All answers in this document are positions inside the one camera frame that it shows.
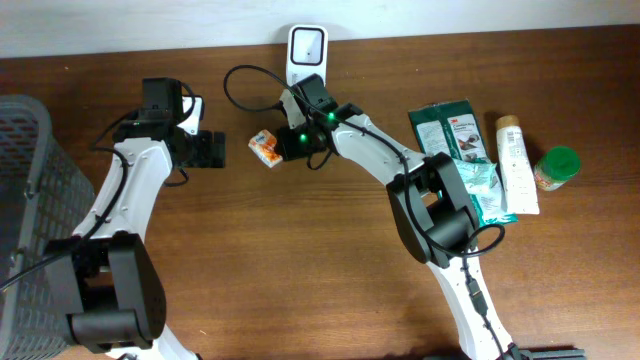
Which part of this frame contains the white cream tube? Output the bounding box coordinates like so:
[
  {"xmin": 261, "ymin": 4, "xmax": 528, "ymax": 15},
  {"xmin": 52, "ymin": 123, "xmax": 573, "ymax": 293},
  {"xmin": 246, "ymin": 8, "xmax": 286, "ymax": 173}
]
[{"xmin": 495, "ymin": 115, "xmax": 540, "ymax": 215}]

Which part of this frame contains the green lid jar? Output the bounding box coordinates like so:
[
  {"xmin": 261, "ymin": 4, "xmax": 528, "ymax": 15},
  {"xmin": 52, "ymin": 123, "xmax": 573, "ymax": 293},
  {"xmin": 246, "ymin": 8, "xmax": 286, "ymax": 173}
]
[{"xmin": 534, "ymin": 146, "xmax": 582, "ymax": 191}]

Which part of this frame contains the orange snack packet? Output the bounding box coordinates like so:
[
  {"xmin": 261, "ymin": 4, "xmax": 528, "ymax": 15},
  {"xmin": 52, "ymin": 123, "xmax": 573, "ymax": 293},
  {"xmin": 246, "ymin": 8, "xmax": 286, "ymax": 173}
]
[{"xmin": 248, "ymin": 130, "xmax": 283, "ymax": 168}]

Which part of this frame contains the light green wipes packet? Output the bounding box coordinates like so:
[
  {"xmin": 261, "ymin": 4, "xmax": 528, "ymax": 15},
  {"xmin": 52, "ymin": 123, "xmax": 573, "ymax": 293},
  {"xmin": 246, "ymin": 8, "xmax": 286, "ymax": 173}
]
[{"xmin": 454, "ymin": 159, "xmax": 504, "ymax": 218}]

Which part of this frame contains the white barcode scanner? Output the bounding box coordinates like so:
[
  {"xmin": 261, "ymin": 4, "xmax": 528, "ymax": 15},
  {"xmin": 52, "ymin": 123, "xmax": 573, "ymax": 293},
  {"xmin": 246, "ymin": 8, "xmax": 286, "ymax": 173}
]
[{"xmin": 286, "ymin": 24, "xmax": 328, "ymax": 86}]

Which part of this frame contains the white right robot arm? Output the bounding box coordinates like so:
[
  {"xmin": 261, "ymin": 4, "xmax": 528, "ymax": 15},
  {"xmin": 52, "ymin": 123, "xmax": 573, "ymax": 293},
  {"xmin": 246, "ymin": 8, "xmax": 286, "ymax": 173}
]
[{"xmin": 278, "ymin": 74, "xmax": 524, "ymax": 359}]

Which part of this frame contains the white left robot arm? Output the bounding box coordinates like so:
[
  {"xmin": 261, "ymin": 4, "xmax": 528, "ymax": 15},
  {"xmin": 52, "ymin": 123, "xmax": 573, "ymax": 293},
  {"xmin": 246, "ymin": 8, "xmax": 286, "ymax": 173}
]
[{"xmin": 44, "ymin": 77, "xmax": 225, "ymax": 359}]

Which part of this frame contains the green 3M gloves package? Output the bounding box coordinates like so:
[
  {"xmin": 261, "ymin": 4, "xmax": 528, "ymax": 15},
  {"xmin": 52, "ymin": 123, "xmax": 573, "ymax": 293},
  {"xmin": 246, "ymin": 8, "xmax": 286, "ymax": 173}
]
[{"xmin": 407, "ymin": 98, "xmax": 519, "ymax": 227}]

